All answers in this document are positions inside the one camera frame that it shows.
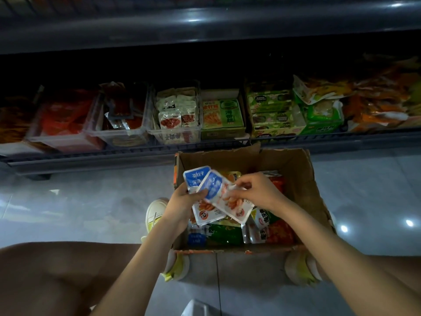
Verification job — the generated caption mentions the person's left hand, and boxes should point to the person's left hand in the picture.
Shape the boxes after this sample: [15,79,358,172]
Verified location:
[161,183,208,234]

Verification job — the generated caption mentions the person's right hand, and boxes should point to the person's right hand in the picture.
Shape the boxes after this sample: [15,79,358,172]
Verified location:
[222,172,292,215]

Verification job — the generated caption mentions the handful of white blue-top packets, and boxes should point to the handful of white blue-top packets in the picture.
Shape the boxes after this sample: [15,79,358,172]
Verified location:
[183,165,256,228]

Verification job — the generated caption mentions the brown cardboard box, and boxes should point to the brown cardboard box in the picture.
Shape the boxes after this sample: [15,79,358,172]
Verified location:
[171,144,336,255]

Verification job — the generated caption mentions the grey metal store shelf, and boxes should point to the grey metal store shelf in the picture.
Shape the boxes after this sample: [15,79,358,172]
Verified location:
[0,0,421,178]

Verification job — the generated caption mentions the person's left forearm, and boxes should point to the person's left forearm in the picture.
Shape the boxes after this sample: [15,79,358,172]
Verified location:
[92,223,188,316]

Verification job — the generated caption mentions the person's right forearm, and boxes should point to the person's right forearm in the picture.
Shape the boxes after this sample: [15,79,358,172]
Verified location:
[273,204,421,316]

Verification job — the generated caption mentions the person's left shoe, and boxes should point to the person's left shoe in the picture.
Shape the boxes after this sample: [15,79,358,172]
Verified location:
[141,197,192,282]

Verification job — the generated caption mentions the person's shoe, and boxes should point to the person's shoe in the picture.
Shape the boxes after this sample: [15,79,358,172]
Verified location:
[284,250,325,286]
[141,197,192,282]

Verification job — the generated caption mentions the person's right shoe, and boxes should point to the person's right shoe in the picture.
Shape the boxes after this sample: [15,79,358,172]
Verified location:
[284,250,325,286]

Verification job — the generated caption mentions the person's left leg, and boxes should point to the person's left leg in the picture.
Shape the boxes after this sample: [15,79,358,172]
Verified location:
[0,241,142,316]

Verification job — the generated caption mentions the person's leg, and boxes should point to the person's leg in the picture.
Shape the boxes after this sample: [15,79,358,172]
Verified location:
[309,253,421,294]
[0,241,142,316]

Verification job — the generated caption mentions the person's right leg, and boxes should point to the person's right leg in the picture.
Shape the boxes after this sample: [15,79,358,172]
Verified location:
[309,253,421,294]

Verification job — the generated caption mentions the clear plastic tray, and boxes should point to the clear plastic tray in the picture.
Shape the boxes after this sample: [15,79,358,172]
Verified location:
[0,98,43,157]
[148,85,201,145]
[91,83,155,147]
[26,90,105,153]

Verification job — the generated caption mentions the green orange display carton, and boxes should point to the green orange display carton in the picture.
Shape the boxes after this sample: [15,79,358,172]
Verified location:
[199,89,247,141]

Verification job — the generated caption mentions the green snack packets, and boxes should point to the green snack packets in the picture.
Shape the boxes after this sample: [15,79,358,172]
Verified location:
[296,95,346,134]

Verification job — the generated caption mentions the white plastic stool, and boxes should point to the white plastic stool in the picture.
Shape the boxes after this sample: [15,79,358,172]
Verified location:
[181,299,221,316]

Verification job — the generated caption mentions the pile of red snack packets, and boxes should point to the pile of red snack packets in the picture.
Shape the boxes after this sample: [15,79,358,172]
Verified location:
[41,94,96,137]

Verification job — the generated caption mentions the pile of orange yellow packets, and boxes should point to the pile of orange yellow packets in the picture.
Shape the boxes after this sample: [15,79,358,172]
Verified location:
[293,56,421,132]

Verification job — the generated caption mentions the dark orange snack packs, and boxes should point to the dark orange snack packs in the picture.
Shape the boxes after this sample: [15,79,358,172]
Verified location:
[0,102,34,145]

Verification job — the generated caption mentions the row of snack display cartons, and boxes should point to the row of snack display cartons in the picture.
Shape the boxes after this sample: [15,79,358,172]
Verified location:
[0,0,396,14]

